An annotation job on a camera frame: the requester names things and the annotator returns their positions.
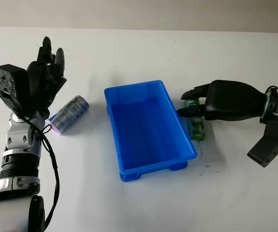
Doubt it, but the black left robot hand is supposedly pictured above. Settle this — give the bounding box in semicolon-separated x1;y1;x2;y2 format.
27;36;68;119

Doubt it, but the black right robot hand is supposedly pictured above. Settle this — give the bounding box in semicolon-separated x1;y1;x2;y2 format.
177;80;267;121

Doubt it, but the purple garbage bag roll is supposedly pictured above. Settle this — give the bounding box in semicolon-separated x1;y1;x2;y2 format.
46;95;90;135

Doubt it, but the green toothpaste box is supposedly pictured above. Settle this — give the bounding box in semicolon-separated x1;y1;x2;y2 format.
184;98;205;141

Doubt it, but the blue plastic tray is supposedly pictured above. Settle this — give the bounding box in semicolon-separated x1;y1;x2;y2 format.
104;80;198;183

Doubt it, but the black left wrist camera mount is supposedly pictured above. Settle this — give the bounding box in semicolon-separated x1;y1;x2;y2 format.
0;64;31;119

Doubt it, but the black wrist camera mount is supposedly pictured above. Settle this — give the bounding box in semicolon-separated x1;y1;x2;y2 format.
247;116;278;168
0;64;31;119

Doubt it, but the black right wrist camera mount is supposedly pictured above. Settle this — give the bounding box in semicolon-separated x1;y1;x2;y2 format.
247;116;278;168

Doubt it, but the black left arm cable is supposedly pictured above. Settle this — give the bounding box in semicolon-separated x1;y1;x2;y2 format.
20;116;59;228

